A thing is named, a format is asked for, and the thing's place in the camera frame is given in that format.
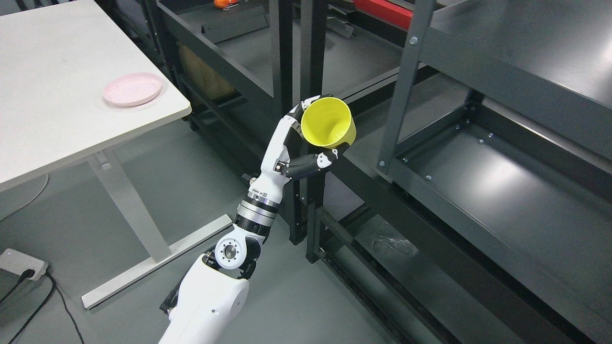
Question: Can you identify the grey metal shelf right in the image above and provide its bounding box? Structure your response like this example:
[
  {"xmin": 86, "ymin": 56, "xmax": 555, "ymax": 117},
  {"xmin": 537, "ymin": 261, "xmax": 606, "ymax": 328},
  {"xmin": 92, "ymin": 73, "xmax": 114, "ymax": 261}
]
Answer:
[{"xmin": 353, "ymin": 0, "xmax": 612, "ymax": 344}]

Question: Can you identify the white power strip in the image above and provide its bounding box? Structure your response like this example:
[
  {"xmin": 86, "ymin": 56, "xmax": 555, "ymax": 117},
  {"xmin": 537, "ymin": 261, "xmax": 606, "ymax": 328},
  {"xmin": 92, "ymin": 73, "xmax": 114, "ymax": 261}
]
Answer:
[{"xmin": 0, "ymin": 248, "xmax": 49, "ymax": 281}]

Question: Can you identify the yellow plastic cup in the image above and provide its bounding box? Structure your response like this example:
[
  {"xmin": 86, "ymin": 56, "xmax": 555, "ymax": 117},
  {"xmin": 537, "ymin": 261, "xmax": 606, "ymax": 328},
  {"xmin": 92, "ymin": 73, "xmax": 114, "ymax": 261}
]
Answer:
[{"xmin": 300, "ymin": 97, "xmax": 356, "ymax": 149}]

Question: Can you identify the pink plastic plate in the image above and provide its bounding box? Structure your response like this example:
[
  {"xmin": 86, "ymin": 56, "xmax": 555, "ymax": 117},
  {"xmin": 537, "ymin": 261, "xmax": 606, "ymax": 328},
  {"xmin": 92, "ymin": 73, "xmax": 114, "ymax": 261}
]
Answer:
[{"xmin": 102, "ymin": 72, "xmax": 164, "ymax": 107}]

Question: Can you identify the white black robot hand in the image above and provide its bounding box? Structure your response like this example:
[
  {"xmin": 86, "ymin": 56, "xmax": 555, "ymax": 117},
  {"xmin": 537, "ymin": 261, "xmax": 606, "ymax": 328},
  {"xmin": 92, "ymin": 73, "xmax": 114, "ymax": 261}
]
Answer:
[{"xmin": 245, "ymin": 95, "xmax": 350, "ymax": 207}]

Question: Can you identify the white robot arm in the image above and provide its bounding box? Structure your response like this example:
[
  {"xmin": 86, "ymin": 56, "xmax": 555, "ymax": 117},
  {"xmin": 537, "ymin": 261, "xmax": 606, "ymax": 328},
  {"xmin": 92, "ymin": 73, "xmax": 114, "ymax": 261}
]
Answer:
[{"xmin": 160, "ymin": 189, "xmax": 282, "ymax": 344}]

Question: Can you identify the black metal shelf left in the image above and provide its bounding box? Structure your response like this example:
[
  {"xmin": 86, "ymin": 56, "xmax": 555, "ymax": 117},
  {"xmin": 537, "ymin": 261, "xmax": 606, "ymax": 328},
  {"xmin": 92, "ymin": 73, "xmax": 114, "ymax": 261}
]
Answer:
[{"xmin": 98, "ymin": 0, "xmax": 299, "ymax": 167}]

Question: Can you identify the orange toy on shelf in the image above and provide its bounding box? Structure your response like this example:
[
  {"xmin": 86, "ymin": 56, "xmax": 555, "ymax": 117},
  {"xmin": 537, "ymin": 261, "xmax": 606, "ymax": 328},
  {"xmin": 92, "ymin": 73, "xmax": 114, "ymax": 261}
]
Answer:
[{"xmin": 213, "ymin": 0, "xmax": 239, "ymax": 11}]

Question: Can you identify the white standing desk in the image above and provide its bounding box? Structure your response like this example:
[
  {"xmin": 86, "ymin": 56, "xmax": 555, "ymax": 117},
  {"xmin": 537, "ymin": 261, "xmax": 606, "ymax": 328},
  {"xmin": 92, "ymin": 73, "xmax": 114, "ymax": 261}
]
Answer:
[{"xmin": 0, "ymin": 0, "xmax": 232, "ymax": 310}]

